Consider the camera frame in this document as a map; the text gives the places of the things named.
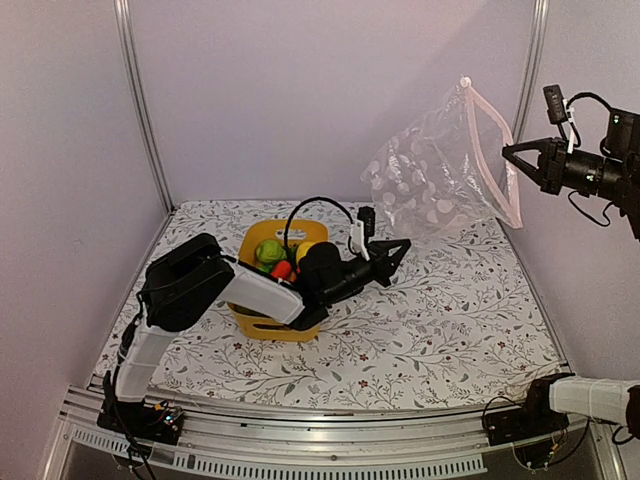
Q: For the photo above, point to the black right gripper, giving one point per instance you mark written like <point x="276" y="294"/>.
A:
<point x="552" y="180"/>

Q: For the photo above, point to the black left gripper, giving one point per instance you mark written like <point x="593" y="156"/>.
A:
<point x="387" y="267"/>

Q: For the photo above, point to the clear zip top bag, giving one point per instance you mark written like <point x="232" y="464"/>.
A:
<point x="445" y="171"/>

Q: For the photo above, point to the green apple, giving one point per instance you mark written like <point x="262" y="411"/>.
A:
<point x="270" y="251"/>

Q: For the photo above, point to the yellow plastic basket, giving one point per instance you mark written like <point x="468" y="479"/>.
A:
<point x="255" y="325"/>

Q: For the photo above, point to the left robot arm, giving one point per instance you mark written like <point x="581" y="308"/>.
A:
<point x="183" y="284"/>

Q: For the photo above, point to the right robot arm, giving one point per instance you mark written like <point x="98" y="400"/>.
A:
<point x="580" y="250"/>

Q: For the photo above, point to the yellow lemon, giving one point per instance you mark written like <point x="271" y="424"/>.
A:
<point x="302" y="250"/>

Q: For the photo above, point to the floral table mat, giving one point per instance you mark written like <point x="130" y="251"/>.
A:
<point x="457" y="326"/>

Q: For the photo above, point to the orange carrot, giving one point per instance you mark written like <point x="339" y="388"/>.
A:
<point x="282" y="270"/>

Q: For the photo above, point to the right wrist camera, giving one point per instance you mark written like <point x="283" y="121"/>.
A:
<point x="554" y="102"/>

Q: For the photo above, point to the right aluminium frame post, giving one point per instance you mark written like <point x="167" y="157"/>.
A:
<point x="525" y="29"/>

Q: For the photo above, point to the aluminium frame post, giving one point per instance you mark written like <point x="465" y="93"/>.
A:
<point x="525" y="29"/>
<point x="124" y="24"/>

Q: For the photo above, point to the front aluminium rail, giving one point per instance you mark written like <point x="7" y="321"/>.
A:
<point x="233" y="440"/>

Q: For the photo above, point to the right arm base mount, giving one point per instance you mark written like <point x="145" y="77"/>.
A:
<point x="504" y="422"/>

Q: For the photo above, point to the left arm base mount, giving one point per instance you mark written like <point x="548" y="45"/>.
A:
<point x="160" y="422"/>

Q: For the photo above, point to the left aluminium frame post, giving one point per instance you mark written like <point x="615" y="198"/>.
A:
<point x="124" y="24"/>

